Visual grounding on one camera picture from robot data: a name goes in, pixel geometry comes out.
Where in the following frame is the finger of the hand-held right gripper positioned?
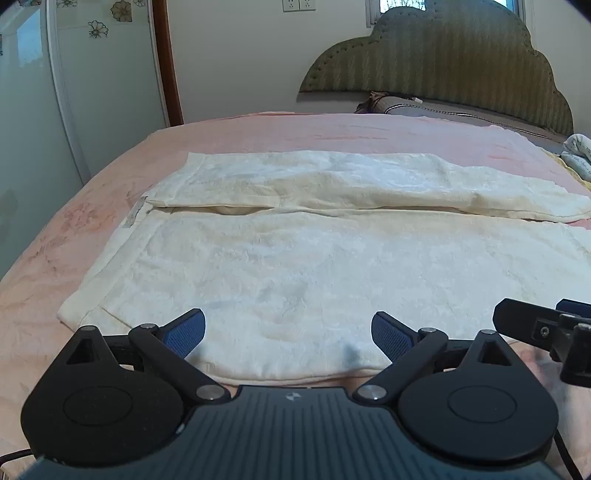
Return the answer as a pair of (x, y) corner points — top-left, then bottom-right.
(493, 298), (575, 352)
(556, 299), (591, 320)

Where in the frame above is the white printed cloth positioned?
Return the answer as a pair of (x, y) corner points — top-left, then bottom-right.
(562, 133), (591, 183)

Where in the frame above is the white floral wardrobe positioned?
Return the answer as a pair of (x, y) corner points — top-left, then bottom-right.
(0, 0), (171, 282)

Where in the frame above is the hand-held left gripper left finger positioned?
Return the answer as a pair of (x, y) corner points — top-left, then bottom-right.
(59, 308), (230, 408)

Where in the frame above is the wooden door frame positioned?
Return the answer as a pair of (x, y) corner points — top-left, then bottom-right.
(151, 0), (185, 127)

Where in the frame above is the window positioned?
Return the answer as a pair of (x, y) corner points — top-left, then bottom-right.
(366, 0), (527, 27)

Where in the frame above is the pink blanket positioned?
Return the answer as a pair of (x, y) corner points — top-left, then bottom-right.
(0, 111), (591, 467)

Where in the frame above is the grey pillow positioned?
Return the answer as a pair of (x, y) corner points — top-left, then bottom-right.
(381, 95), (571, 141)

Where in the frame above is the green padded headboard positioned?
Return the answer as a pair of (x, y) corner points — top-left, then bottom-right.
(299, 0), (574, 136)

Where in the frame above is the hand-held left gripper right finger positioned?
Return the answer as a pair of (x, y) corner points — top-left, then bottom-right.
(352, 311), (525, 407)

